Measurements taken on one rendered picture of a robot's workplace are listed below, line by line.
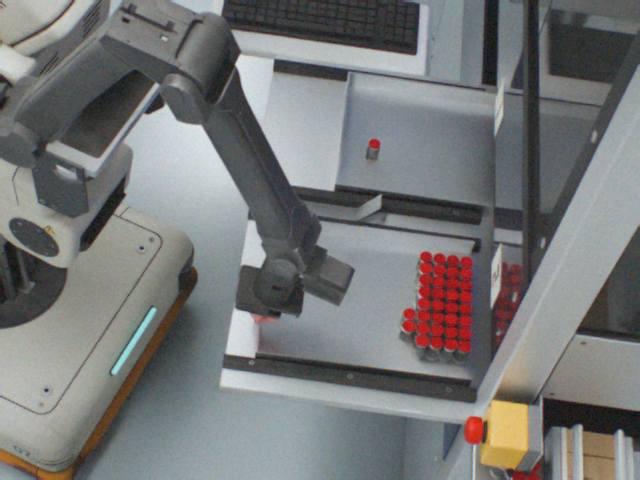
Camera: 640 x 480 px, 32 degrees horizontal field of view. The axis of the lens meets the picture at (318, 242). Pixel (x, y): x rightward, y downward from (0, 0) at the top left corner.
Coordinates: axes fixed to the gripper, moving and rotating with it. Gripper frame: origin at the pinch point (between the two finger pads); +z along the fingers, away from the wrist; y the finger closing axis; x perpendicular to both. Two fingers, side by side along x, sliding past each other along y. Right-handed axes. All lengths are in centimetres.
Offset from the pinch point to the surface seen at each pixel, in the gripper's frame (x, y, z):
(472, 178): 36.0, 34.2, -2.7
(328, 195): 26.7, 9.0, 0.0
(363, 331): 2.1, 17.5, 0.6
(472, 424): -18.1, 30.4, -14.9
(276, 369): -7.6, 4.3, 1.2
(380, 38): 73, 17, 6
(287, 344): -2.1, 5.8, 2.7
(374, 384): -7.9, 19.5, -1.3
